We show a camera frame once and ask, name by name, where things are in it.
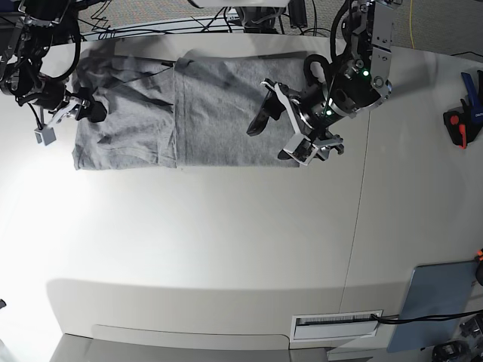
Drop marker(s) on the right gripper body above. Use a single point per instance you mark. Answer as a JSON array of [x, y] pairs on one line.
[[58, 100]]

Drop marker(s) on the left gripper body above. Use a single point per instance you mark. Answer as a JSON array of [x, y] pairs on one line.
[[310, 113]]

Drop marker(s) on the grey T-shirt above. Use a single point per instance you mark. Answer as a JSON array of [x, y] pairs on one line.
[[191, 112]]

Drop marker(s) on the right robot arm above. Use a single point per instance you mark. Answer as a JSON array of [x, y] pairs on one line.
[[40, 25]]

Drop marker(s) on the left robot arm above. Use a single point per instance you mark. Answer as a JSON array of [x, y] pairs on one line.
[[354, 78]]

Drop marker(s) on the black orange clamp tool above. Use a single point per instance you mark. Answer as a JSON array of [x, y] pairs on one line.
[[459, 125]]

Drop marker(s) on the blue bar clamp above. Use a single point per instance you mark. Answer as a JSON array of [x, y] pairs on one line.
[[474, 91]]

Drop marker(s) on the blue-grey flat board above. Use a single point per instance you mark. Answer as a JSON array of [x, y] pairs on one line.
[[434, 290]]

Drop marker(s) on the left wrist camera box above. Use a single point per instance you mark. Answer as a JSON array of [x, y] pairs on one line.
[[315, 149]]

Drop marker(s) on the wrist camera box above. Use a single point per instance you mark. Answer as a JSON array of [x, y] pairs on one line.
[[315, 149], [45, 136]]

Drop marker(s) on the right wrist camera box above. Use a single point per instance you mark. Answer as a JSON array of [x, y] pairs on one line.
[[45, 136]]

